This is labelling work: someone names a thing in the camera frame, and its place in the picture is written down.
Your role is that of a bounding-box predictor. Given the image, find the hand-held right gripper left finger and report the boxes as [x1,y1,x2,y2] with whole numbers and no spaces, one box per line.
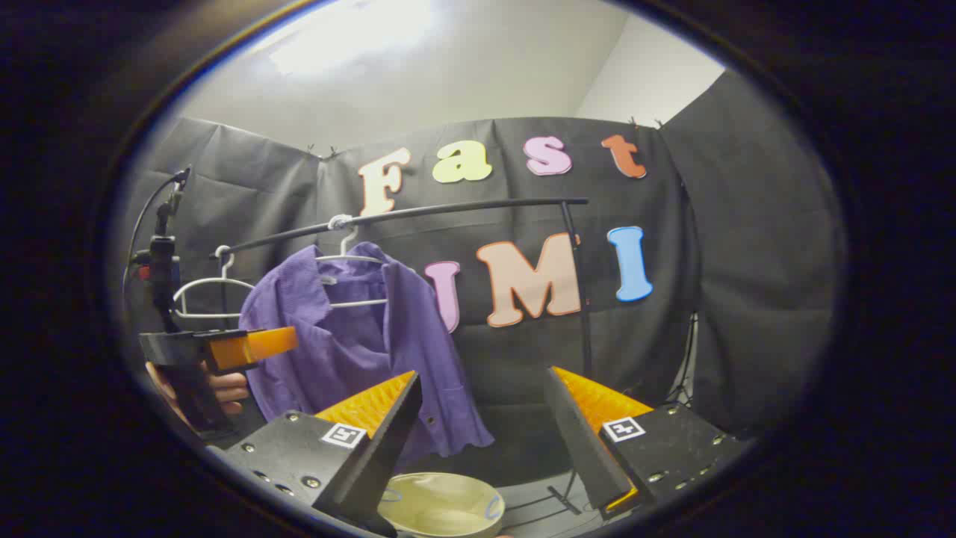
[205,370,423,528]

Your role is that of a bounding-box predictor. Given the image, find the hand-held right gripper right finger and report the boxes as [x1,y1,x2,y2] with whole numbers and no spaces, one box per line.
[544,366,750,516]

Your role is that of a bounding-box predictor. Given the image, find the beige laundry hamper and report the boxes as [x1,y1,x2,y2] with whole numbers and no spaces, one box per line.
[377,471,506,538]

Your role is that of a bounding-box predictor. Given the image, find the purple corduroy shirt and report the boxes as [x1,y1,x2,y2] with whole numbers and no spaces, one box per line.
[239,241,495,468]

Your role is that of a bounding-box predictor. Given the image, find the white plastic hanger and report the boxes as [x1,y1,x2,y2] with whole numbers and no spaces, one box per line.
[314,214,391,309]
[172,245,258,320]

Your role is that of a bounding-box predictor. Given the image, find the black clothes rack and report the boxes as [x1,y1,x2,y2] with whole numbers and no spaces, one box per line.
[211,197,595,516]

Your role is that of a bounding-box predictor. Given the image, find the black tripod legs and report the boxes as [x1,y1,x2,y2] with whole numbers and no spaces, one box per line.
[668,310,699,408]

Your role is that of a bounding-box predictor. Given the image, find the black backdrop cloth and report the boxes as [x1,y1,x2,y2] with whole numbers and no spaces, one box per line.
[123,71,848,509]

